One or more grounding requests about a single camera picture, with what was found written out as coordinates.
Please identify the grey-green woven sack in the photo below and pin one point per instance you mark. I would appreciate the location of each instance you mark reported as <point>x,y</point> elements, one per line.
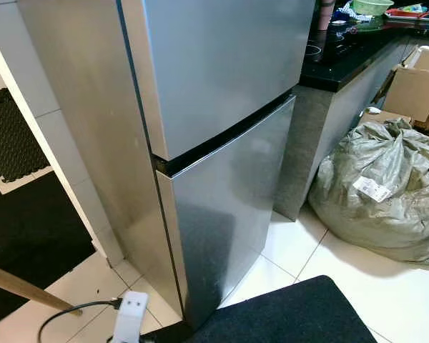
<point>386,207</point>

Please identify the red tray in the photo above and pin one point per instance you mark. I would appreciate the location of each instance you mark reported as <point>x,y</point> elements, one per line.
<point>404,13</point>

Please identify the brown cardboard box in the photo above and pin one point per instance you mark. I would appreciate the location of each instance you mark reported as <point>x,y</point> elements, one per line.
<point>415,93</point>

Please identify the black topped kitchen counter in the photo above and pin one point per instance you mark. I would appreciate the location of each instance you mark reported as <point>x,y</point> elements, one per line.
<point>343,64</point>

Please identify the short silver fridge door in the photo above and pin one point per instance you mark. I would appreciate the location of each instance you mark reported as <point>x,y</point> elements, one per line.
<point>222,71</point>

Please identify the silver fridge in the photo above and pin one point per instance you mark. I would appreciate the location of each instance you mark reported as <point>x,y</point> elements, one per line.
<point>79,107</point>

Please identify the brown cylindrical container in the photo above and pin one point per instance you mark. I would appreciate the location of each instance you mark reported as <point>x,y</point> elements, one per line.
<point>327,14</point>

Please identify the green plastic basket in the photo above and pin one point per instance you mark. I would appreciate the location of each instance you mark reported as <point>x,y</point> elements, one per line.
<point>372,7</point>

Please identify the dark speckled doormat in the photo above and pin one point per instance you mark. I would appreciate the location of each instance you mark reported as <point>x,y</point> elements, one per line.
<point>286,314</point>

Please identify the tall silver fridge door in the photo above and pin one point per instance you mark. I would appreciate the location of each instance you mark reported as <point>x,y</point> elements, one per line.
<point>229,214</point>

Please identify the black textured foam mat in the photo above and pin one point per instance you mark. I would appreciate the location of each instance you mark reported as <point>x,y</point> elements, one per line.
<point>14,136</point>

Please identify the black floor mat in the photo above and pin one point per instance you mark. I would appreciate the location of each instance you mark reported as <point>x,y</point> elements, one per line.
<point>28,236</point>

